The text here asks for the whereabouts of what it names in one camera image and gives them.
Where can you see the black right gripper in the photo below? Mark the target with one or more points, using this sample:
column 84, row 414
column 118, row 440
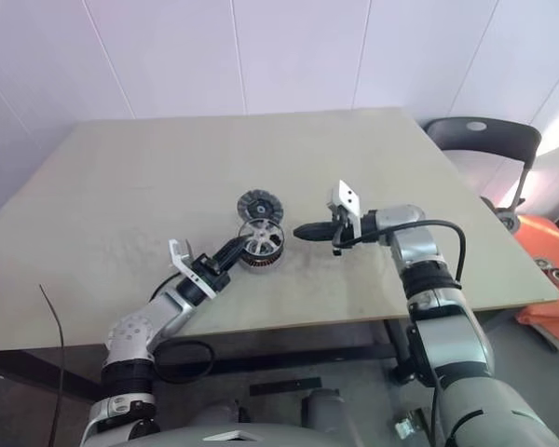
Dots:
column 344, row 233

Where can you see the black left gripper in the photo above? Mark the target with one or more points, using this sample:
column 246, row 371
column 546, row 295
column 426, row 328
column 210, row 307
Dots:
column 210, row 274

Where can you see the copper wound motor stator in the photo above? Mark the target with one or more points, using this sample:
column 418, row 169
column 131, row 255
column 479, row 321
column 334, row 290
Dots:
column 261, row 263

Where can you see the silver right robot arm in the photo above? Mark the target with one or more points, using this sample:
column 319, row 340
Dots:
column 447, row 326

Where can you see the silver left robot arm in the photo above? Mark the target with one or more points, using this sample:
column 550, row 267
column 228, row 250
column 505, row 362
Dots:
column 135, row 330

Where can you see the flat black bar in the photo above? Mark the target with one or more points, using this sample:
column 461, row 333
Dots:
column 284, row 385

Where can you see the dark grey rounded shape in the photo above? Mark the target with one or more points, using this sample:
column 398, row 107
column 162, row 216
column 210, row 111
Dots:
column 326, row 405

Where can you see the black plastic chair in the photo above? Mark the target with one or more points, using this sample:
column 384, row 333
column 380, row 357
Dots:
column 484, row 132

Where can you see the small metal floor part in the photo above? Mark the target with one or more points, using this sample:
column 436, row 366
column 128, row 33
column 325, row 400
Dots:
column 412, row 423

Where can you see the small round metal bearing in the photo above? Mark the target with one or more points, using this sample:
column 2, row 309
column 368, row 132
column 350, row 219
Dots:
column 541, row 262

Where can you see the orange cloth bag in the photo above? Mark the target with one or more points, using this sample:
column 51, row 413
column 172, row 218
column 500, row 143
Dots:
column 545, row 242

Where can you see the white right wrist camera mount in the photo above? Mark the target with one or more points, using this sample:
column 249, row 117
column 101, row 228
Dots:
column 347, row 195

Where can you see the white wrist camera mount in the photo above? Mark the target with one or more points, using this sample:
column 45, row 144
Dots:
column 347, row 195
column 179, row 253

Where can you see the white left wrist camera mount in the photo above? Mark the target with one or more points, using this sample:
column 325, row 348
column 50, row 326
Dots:
column 179, row 253

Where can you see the black metal table frame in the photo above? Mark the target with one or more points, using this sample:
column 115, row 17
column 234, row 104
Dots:
column 307, row 356

